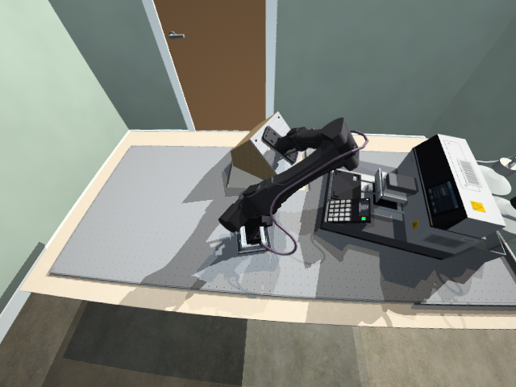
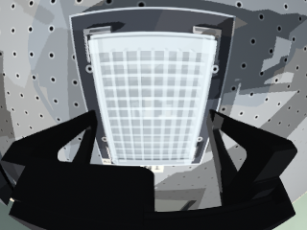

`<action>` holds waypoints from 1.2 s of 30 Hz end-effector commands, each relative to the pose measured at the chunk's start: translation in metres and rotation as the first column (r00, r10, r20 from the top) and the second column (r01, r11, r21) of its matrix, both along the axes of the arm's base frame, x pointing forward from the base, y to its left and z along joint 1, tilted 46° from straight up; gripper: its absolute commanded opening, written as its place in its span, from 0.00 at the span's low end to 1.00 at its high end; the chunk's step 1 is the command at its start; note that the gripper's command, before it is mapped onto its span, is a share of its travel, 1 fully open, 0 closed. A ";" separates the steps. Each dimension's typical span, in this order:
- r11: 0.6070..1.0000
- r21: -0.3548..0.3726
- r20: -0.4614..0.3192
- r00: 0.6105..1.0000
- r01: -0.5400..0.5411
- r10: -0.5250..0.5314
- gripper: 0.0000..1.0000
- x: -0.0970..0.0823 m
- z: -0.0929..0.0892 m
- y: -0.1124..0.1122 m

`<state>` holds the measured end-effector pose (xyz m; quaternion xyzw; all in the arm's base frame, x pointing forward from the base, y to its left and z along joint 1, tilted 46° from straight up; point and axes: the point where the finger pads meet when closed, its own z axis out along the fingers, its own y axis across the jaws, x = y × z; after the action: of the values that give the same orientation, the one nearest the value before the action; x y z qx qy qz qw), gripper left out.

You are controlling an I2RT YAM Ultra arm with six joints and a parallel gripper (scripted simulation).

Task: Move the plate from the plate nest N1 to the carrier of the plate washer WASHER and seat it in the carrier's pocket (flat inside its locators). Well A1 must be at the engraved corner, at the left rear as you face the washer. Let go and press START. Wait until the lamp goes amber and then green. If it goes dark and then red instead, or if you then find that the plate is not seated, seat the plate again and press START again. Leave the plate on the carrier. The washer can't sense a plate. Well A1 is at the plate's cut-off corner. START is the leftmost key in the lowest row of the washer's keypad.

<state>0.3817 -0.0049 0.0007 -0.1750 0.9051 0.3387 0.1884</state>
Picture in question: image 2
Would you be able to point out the grey perforated base plate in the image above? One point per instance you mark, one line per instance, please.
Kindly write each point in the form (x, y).
(265, 85)

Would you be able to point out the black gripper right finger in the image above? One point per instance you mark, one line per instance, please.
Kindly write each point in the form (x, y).
(268, 155)

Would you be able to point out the small white label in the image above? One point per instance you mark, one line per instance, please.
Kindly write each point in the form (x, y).
(155, 169)

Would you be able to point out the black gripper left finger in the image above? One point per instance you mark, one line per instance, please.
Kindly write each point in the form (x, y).
(48, 142)

